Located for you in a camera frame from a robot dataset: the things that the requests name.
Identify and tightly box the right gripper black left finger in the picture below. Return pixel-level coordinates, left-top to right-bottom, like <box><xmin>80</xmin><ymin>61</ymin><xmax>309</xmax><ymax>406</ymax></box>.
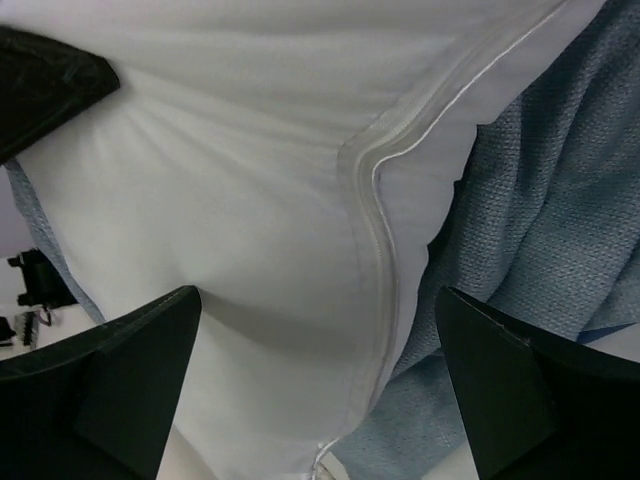
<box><xmin>1</xmin><ymin>286</ymin><xmax>201</xmax><ymax>480</ymax></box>

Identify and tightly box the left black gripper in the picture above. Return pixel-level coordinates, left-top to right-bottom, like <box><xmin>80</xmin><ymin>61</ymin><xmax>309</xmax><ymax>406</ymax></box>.
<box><xmin>1</xmin><ymin>26</ymin><xmax>120</xmax><ymax>163</ymax></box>

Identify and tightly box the white pillow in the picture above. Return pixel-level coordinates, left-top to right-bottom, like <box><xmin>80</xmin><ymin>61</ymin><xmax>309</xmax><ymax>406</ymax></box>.
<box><xmin>1</xmin><ymin>1</ymin><xmax>601</xmax><ymax>479</ymax></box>

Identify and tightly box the blue pillowcase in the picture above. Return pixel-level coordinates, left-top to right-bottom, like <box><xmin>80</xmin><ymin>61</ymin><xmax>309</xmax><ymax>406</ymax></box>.
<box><xmin>8</xmin><ymin>1</ymin><xmax>639</xmax><ymax>479</ymax></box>

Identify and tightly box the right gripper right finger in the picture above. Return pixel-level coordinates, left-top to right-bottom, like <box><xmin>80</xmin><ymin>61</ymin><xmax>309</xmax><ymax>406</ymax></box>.
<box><xmin>435</xmin><ymin>288</ymin><xmax>639</xmax><ymax>479</ymax></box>

